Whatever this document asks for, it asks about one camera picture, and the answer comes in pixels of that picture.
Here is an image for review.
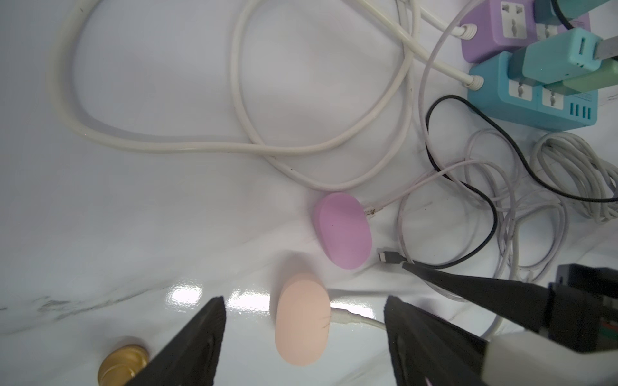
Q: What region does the teal charger with black cable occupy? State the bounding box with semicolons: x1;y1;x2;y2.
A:
534;0;608;26

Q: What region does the purple power strip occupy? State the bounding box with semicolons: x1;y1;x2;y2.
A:
462;1;591;64

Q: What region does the teal power strip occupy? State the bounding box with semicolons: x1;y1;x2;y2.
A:
468;51;598;132

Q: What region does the purple earbud case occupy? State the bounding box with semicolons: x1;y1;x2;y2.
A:
312;192;373;270

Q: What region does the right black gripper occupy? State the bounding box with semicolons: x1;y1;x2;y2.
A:
402;263;617;352

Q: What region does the green charger plug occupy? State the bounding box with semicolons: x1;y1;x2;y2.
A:
544;59;618;96

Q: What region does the black charging cable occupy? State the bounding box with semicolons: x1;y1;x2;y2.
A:
376;0;618;270

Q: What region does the peach earbud case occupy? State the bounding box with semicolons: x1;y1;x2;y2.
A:
275;273;332;367

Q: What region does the small brass knob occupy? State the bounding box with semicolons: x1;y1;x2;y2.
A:
98;345;150;386

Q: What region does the white power cord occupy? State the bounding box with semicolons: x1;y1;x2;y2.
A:
47;0;484;192

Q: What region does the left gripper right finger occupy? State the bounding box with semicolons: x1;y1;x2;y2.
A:
384;296;488;385

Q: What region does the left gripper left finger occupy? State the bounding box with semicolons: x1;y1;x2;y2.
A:
128;297;226;386

